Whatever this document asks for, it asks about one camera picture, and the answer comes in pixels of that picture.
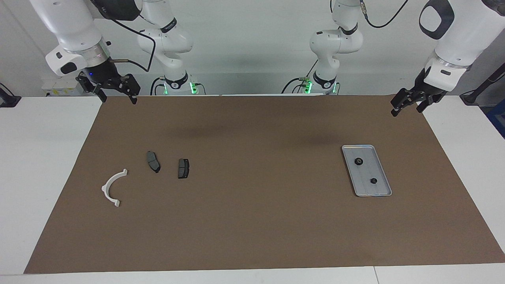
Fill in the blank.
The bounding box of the silver metal tray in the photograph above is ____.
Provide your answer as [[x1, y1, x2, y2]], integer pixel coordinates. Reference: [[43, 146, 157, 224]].
[[341, 144, 393, 197]]

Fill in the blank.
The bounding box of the black table clamp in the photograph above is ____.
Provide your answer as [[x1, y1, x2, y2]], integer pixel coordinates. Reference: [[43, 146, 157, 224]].
[[0, 83, 21, 108]]

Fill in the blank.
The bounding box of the dark grey curved brake pad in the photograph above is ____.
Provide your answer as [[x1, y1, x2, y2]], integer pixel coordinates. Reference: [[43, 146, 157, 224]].
[[146, 151, 161, 174]]

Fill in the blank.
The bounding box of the blue box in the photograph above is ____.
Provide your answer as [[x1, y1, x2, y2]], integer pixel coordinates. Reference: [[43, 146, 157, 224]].
[[486, 99, 505, 139]]

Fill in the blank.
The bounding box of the white power box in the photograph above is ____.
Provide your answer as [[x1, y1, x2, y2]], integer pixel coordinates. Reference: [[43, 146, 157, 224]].
[[42, 77, 85, 97]]

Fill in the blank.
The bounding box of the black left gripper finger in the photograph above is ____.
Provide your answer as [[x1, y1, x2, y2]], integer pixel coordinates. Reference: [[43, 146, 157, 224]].
[[416, 97, 436, 114], [391, 89, 414, 117]]

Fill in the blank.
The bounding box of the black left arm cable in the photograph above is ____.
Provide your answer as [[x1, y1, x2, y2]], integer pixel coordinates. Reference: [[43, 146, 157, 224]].
[[359, 0, 409, 29]]

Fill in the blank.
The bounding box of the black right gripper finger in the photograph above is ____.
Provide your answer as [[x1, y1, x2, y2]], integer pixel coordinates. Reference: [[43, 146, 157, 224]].
[[76, 73, 108, 103], [120, 74, 141, 104]]

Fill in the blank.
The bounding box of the white semicircular plastic bracket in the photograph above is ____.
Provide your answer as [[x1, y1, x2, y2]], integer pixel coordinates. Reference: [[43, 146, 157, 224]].
[[101, 169, 128, 207]]

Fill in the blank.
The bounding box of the brown table mat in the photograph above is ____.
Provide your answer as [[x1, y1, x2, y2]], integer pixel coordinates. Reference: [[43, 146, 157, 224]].
[[24, 94, 505, 274]]

